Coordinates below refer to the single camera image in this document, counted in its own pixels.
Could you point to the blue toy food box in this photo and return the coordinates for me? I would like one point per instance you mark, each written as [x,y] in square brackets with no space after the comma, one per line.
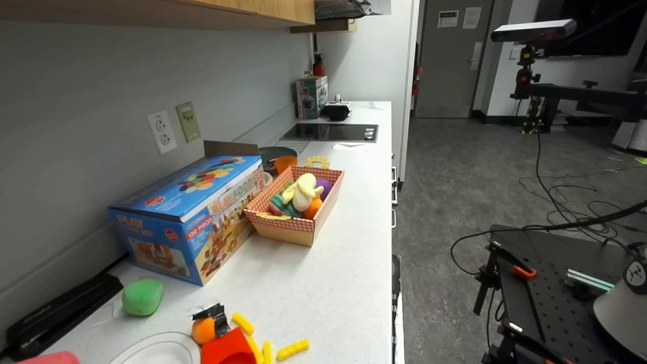
[188,215]

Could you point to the white paper sign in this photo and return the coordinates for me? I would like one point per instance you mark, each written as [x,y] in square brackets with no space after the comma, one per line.
[447,20]
[472,17]

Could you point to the red fire extinguisher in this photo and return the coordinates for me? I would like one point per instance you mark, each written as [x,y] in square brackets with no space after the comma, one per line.
[417,81]

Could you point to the small black toy piece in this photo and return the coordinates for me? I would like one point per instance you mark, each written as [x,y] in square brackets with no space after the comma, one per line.
[214,315]

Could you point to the brown flat board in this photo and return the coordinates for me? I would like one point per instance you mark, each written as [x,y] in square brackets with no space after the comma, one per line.
[229,149]

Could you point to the red checkered paper basket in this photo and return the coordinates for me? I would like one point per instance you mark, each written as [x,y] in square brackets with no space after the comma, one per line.
[290,229]

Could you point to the coral pink cloth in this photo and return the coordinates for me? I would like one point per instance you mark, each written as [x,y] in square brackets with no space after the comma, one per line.
[52,358]

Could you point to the red bottle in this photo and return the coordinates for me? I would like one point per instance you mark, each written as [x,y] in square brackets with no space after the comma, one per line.
[319,66]

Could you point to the yellow toy slice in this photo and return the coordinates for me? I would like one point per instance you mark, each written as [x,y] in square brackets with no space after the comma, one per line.
[319,160]

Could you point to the orange toy fruit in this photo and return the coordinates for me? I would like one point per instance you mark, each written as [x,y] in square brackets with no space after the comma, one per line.
[313,207]

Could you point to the small orange toy ball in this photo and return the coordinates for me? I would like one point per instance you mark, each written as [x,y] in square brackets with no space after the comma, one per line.
[202,331]

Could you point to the white floor container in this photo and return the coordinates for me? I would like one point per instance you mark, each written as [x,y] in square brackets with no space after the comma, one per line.
[629,136]

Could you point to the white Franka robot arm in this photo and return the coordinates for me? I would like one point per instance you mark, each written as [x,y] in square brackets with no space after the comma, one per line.
[619,317]

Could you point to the grey room door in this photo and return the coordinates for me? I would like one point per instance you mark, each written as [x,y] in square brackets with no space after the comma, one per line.
[451,68]

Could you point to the colourful carton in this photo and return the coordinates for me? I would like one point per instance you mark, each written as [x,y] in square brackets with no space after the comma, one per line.
[313,98]

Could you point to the teal rod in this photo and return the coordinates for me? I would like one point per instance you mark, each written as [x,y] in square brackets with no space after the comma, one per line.
[589,280]

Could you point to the red toy fries holder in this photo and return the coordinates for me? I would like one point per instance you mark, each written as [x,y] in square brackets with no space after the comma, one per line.
[225,349]

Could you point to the white round plate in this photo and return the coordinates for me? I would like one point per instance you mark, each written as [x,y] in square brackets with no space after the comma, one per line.
[154,350]

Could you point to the green cup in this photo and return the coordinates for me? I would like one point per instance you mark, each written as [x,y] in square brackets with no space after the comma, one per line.
[142,299]

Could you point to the orange clamp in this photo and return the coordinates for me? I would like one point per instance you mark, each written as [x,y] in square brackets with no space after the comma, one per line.
[525,271]

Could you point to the white refrigerator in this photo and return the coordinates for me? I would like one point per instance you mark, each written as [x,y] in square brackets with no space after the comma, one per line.
[371,68]

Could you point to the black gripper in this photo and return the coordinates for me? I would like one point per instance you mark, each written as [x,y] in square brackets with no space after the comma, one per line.
[341,10]

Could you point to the black perforated robot table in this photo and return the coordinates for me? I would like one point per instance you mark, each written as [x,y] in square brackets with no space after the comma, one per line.
[546,305]

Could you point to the pale yellow toy chicken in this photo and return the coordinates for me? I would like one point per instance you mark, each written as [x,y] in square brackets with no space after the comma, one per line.
[306,190]

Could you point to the purple toy vegetable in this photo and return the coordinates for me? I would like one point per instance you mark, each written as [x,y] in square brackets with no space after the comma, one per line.
[325,188]

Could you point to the black wall screen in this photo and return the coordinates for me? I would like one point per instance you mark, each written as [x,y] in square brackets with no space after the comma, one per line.
[600,28]

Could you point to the black stereo camera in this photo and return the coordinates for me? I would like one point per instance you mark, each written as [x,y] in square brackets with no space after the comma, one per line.
[532,31]

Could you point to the wooden upper cabinet body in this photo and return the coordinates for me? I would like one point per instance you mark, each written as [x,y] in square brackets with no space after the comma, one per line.
[102,13]

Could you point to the beige wall switch plate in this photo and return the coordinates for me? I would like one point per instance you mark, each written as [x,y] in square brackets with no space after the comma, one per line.
[188,122]

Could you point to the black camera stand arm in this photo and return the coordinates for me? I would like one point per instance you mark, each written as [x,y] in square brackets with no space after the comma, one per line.
[580,94]

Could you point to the green toy vegetable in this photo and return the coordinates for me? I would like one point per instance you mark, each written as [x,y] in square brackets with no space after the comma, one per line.
[283,207]

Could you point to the black bowl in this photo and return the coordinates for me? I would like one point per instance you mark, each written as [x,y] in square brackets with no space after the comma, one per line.
[336,113]

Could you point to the yellow toy fry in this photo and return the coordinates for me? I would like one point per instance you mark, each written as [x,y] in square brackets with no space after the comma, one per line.
[244,322]
[293,349]
[267,353]

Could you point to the white wall outlet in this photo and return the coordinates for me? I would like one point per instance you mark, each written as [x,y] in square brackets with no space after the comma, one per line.
[163,133]

